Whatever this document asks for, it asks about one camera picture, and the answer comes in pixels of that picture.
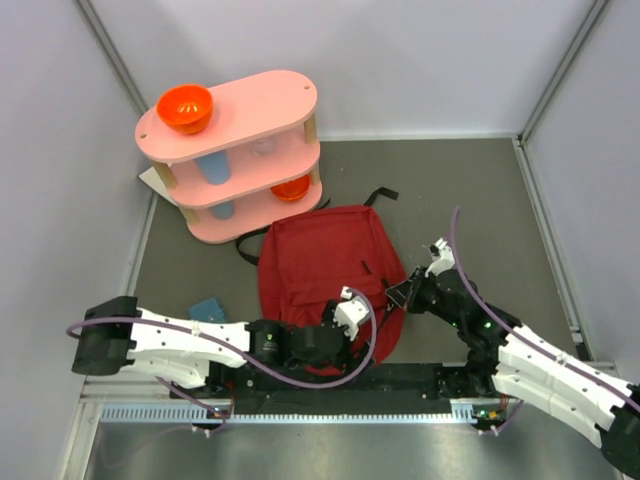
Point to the aluminium frame rail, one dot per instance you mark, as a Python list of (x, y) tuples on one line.
[(123, 387)]

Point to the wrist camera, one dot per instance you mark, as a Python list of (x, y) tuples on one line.
[(442, 258), (351, 312)]

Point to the red backpack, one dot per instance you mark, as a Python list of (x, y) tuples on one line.
[(307, 259)]

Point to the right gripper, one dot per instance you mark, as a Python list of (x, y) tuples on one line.
[(407, 292)]

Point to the blue plastic cup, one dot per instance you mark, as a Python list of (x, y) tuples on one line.
[(215, 167)]

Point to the orange bowl on top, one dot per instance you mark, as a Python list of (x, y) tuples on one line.
[(186, 109)]

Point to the white paper sheet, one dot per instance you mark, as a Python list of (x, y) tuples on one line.
[(152, 180)]

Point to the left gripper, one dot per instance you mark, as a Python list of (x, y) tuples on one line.
[(346, 358)]

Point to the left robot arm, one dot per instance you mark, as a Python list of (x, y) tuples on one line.
[(119, 336)]

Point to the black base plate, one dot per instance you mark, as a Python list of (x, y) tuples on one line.
[(380, 389)]

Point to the clear plastic cup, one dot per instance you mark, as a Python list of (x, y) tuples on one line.
[(264, 146)]

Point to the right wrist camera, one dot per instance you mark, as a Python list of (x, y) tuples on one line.
[(442, 258)]

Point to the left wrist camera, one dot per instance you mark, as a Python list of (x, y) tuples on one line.
[(351, 312)]

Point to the orange bowl lower shelf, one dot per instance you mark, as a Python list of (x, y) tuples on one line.
[(292, 190)]

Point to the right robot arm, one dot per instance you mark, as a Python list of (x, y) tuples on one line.
[(507, 357)]

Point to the pink three-tier wooden shelf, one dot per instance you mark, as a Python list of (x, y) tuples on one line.
[(280, 104)]

